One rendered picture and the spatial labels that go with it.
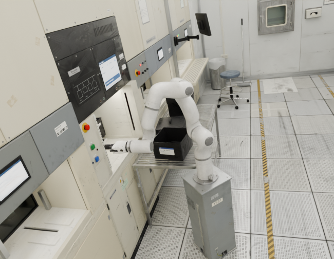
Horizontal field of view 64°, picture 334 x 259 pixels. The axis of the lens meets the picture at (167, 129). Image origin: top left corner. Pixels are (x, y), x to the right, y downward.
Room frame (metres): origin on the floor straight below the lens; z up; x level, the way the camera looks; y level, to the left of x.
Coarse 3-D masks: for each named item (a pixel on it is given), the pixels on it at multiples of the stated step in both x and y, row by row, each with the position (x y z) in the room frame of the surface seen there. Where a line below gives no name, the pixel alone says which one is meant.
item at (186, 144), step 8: (168, 128) 2.25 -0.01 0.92; (176, 128) 2.21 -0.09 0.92; (184, 128) 2.17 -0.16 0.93; (160, 136) 2.19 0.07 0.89; (168, 136) 2.26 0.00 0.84; (176, 136) 2.22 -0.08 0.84; (184, 136) 2.18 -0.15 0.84; (160, 144) 1.99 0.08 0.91; (168, 144) 1.96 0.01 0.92; (176, 144) 1.92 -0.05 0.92; (184, 144) 1.98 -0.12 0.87; (192, 144) 2.13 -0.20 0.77; (160, 152) 2.00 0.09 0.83; (168, 152) 1.97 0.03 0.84; (176, 152) 1.93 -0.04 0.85; (184, 152) 1.96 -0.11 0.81
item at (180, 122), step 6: (162, 120) 2.59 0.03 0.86; (168, 120) 2.56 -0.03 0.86; (174, 120) 2.53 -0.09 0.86; (180, 120) 2.51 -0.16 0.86; (156, 126) 2.47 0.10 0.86; (162, 126) 2.44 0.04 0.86; (168, 126) 2.42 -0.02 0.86; (174, 126) 2.39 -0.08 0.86; (180, 126) 2.37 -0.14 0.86; (186, 126) 2.53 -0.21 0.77; (156, 132) 2.40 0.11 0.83
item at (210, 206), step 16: (192, 176) 1.68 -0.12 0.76; (224, 176) 1.60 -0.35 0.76; (192, 192) 1.59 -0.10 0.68; (208, 192) 1.49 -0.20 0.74; (224, 192) 1.55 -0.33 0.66; (192, 208) 1.63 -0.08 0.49; (208, 208) 1.48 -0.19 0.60; (224, 208) 1.54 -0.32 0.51; (192, 224) 1.68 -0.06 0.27; (208, 224) 1.47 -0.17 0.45; (224, 224) 1.53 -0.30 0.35; (208, 240) 1.47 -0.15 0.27; (224, 240) 1.53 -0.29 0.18; (208, 256) 1.51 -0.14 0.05; (224, 256) 1.51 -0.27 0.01
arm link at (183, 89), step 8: (184, 80) 1.58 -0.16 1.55; (152, 88) 1.54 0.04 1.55; (160, 88) 1.53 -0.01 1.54; (168, 88) 1.53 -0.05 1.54; (176, 88) 1.51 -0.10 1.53; (184, 88) 1.50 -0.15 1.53; (192, 88) 1.51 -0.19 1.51; (152, 96) 1.52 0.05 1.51; (160, 96) 1.52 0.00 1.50; (168, 96) 1.53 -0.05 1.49; (176, 96) 1.51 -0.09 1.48; (184, 96) 1.50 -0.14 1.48; (152, 104) 1.50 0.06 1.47
